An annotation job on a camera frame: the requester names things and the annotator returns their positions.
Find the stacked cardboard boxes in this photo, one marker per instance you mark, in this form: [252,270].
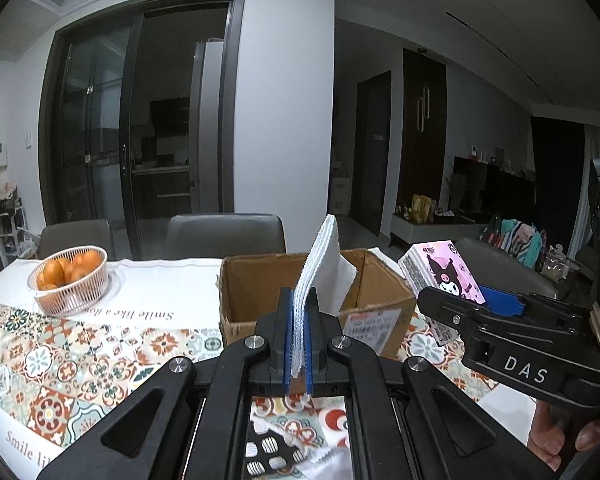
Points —
[340,190]

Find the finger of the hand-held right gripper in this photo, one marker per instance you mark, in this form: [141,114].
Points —
[447,307]
[502,302]

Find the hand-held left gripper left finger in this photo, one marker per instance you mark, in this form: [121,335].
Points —
[287,335]

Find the dark tall cabinet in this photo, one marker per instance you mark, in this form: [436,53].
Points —
[422,130]

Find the pink tissue pack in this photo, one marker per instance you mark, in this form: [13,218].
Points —
[445,265]

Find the pile of oranges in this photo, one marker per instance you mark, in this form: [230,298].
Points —
[65,270]

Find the person's right hand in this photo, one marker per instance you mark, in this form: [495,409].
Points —
[545,435]

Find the white shoe rack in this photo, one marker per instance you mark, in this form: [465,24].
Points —
[10,225]

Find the white low cabinet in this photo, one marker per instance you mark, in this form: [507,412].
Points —
[430,232]

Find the silver refrigerator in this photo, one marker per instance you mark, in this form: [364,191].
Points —
[207,130]

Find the dark interior door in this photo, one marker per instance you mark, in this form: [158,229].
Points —
[373,160]

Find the patterned tablecloth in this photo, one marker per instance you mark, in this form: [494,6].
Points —
[80,350]

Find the yellow packets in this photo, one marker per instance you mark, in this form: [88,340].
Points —
[417,210]

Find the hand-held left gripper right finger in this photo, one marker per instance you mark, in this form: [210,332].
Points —
[308,340]

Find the white wall switch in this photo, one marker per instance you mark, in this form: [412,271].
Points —
[28,138]

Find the white fruit basket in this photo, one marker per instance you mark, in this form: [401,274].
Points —
[75,300]

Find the sliding glass door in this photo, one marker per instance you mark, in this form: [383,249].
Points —
[105,135]

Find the black white patterned cloth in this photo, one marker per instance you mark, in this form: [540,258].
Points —
[275,452]

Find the cardboard box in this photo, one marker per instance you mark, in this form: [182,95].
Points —
[240,300]

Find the dark sideboard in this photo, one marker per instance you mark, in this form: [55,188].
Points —
[495,185]

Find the white waffle cloth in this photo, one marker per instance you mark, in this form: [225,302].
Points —
[325,260]

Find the pile of colourful clothes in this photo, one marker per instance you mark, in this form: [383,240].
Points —
[515,242]

